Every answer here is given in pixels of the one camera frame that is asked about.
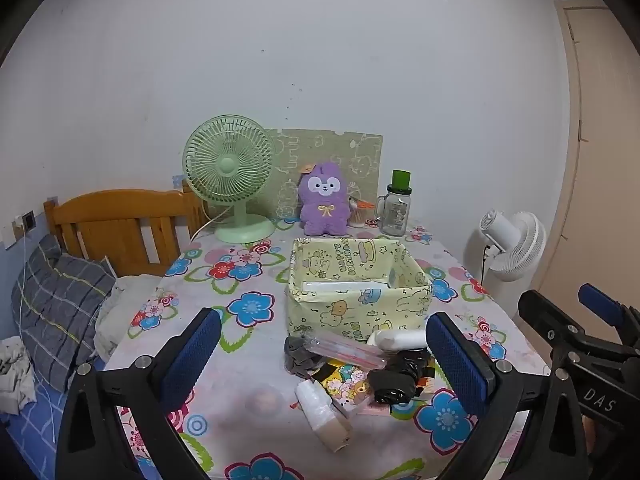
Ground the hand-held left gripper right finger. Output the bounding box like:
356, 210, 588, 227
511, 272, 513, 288
425, 311, 590, 480

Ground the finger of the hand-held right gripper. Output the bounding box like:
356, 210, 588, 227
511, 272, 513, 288
517, 290, 640, 376
578, 283, 640, 346

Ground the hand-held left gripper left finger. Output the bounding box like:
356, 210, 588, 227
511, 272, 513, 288
54, 307, 222, 480

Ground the white tissue pack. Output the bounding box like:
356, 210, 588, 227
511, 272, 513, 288
367, 329, 428, 353

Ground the black plastic bag roll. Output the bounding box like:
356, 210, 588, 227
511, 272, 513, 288
367, 349, 433, 406

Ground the grey sock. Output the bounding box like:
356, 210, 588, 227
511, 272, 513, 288
284, 335, 331, 380

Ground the yellow printed storage box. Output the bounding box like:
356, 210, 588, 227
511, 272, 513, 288
285, 237, 433, 343

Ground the white plastic bag roll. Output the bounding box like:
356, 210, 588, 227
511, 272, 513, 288
295, 377, 353, 453

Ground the white standing fan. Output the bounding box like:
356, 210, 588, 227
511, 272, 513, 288
464, 209, 547, 321

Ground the floral tablecloth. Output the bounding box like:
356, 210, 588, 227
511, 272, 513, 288
102, 217, 551, 480

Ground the cartoon printed packet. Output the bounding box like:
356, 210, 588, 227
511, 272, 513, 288
307, 360, 381, 406

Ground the beige door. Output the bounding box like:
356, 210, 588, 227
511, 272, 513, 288
552, 0, 640, 321

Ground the grey plaid pillow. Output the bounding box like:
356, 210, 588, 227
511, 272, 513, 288
11, 232, 117, 393

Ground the glass jar with green lid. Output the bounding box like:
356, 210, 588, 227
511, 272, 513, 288
372, 170, 413, 237

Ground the wooden headboard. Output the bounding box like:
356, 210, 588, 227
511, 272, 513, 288
43, 180, 207, 277

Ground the cotton swab jar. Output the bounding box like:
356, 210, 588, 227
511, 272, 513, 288
348, 197, 376, 227

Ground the blue bedsheet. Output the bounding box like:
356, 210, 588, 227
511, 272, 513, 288
0, 385, 121, 480

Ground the white crumpled cloth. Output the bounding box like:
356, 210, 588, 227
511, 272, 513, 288
0, 337, 36, 413

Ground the green desk fan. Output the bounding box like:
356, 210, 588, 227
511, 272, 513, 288
181, 115, 277, 244

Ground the purple plush toy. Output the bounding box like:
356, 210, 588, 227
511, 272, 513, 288
298, 161, 352, 237

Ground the green printed board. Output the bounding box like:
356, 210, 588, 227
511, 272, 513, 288
263, 128, 384, 233

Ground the white fan cable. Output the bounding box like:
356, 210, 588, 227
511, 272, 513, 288
190, 204, 226, 241

